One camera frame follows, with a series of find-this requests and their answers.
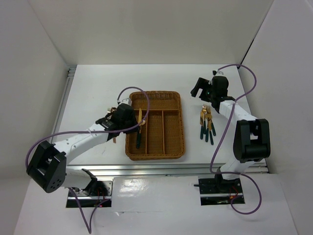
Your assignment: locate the gold knife green handle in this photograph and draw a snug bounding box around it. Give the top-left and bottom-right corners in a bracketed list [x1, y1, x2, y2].
[138, 108, 142, 134]
[200, 108, 206, 140]

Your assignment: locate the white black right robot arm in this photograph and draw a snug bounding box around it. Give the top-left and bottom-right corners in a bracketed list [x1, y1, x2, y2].
[190, 75, 270, 192]

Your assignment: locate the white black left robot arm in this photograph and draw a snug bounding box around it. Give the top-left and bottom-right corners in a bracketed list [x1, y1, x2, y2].
[26, 103, 138, 195]

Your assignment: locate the brown wicker cutlery tray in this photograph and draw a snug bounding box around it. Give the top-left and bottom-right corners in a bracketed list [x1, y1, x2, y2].
[125, 91, 185, 161]

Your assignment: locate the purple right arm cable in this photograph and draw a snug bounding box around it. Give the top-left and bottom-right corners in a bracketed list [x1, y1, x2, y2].
[210, 63, 263, 215]

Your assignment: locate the aluminium frame rail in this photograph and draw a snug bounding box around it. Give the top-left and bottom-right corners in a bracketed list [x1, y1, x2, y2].
[39, 66, 272, 178]

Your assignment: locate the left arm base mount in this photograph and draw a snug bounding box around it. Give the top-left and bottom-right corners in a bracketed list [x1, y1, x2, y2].
[63, 169, 113, 208]

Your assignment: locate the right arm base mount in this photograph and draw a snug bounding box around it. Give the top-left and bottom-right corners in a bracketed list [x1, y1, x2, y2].
[194, 178, 245, 206]

